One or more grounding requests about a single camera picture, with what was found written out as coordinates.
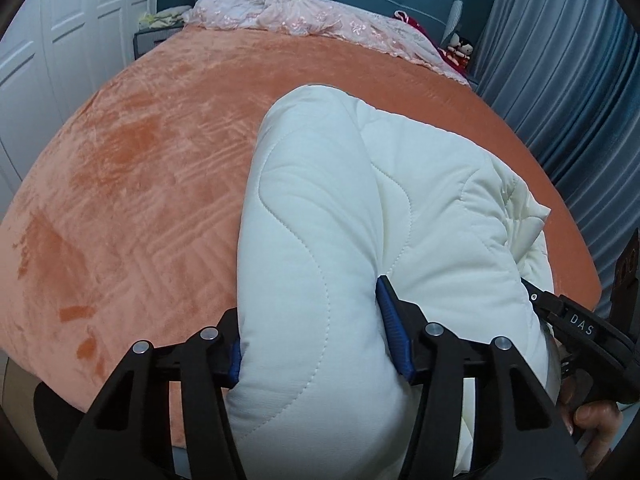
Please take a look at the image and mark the white quilt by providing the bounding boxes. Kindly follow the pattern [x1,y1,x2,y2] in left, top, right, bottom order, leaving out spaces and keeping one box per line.
[227,86,560,479]

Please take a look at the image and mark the person's right hand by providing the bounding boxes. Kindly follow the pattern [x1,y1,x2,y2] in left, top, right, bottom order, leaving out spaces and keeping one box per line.
[546,334,624,474]

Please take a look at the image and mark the orange plush bed cover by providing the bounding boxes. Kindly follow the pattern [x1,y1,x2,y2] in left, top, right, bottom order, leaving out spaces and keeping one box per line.
[1,26,602,411]

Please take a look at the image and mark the blue-grey pleated curtain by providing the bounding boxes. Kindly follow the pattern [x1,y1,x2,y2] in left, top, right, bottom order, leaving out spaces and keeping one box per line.
[472,0,639,314]

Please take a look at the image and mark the red pillow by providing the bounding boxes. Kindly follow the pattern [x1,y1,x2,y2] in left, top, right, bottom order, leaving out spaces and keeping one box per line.
[393,10,466,76]

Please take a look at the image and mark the plush dolls on nightstand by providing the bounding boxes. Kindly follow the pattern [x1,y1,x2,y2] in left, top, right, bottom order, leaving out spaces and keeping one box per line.
[447,32,474,61]

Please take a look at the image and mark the dark grey left nightstand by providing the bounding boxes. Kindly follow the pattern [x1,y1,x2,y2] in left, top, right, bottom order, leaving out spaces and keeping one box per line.
[132,26,182,60]

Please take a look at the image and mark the white panelled wardrobe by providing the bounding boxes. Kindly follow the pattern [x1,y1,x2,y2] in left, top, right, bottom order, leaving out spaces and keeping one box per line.
[1,0,156,208]

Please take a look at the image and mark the yellowish cloth on nightstand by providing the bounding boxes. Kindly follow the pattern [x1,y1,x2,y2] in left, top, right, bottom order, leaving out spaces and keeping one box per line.
[138,6,191,30]

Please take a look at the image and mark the pink floral crumpled duvet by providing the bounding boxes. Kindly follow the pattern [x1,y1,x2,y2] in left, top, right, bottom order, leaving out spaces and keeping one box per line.
[182,0,469,87]

